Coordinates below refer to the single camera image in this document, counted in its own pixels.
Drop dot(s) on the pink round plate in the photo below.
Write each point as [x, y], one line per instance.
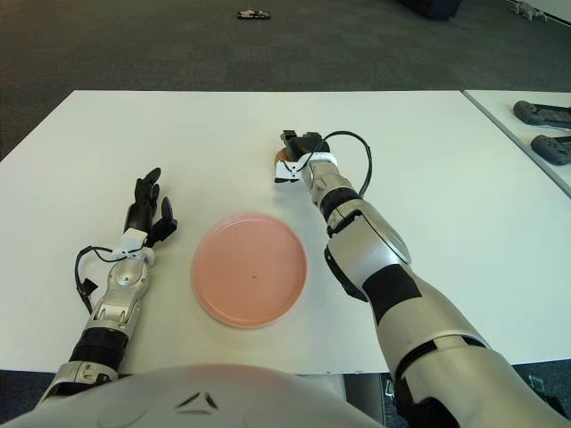
[250, 269]

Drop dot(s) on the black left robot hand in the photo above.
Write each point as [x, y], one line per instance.
[139, 216]

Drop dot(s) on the silver robot torso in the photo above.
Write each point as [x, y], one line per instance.
[250, 392]

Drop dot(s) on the white neighbouring table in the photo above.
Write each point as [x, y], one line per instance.
[513, 134]

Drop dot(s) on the grey handheld controller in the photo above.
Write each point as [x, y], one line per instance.
[531, 113]
[551, 149]

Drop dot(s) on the small grey floor toy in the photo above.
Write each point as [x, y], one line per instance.
[528, 11]

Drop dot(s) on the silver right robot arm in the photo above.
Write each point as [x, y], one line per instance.
[379, 249]

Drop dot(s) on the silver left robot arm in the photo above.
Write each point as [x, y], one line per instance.
[125, 276]

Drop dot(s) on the dark blue bulky object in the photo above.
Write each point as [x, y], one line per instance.
[428, 8]

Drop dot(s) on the small black red floor object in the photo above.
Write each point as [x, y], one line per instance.
[254, 14]

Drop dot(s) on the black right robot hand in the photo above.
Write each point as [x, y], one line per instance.
[310, 143]

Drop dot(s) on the red yellow apple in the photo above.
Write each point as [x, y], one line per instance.
[281, 156]

